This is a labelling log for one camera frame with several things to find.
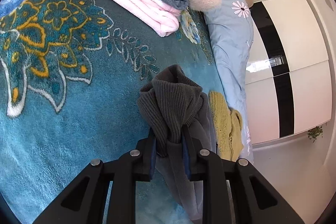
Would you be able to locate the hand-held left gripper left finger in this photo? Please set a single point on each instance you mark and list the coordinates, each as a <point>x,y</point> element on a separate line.
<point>152,158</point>

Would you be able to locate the mustard knitted sweater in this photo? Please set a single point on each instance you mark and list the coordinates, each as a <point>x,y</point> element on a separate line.
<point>225,121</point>

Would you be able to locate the teal patterned blanket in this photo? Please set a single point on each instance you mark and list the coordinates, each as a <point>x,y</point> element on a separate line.
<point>65,108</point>

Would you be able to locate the white wardrobe with black stripe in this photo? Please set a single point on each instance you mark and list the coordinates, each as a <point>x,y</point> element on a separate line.
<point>302,29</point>

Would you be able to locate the grey sweatpants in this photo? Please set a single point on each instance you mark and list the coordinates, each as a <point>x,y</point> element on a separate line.
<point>173,108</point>

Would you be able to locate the light blue floral pillow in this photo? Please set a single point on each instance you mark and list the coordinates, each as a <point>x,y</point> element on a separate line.
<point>228,43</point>

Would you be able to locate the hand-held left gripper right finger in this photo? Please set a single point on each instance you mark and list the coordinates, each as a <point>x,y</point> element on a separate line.
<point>185,158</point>

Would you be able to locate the green hanging plant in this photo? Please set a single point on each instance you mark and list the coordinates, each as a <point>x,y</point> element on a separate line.
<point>315,132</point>

